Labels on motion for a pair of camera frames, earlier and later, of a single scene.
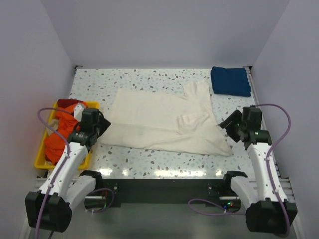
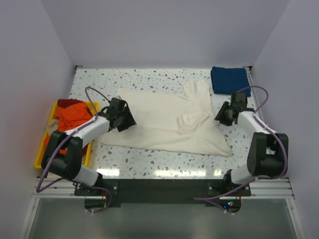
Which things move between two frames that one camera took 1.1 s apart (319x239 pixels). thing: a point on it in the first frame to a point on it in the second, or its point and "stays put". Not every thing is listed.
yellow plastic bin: x=40 y=162 stays put
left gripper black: x=104 y=124 to x=129 y=120
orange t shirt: x=55 y=144 stays put
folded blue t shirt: x=233 y=81 stays put
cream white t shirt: x=182 y=120 stays put
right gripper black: x=235 y=116 to x=220 y=116
